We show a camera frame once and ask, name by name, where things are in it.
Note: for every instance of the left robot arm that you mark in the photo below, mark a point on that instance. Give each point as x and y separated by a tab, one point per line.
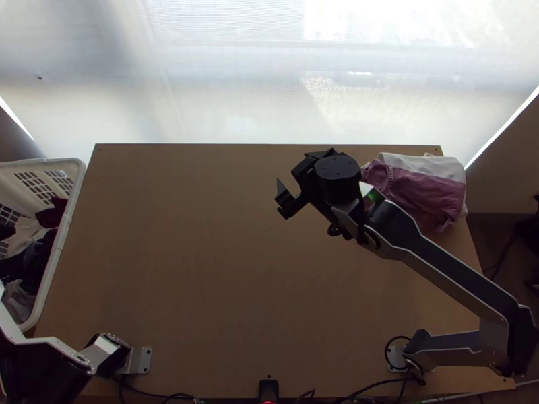
50	357

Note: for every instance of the pile of folded clothes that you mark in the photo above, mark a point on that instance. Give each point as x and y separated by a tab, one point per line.
421	189

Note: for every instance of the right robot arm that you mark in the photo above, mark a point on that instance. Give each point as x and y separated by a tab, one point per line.
446	256

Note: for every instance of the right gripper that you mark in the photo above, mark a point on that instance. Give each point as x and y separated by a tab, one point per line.
304	179

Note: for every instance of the heap of clothes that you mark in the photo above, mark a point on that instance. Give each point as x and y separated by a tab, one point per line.
29	248

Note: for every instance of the white laundry basket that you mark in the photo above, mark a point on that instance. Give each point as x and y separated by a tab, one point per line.
63	235

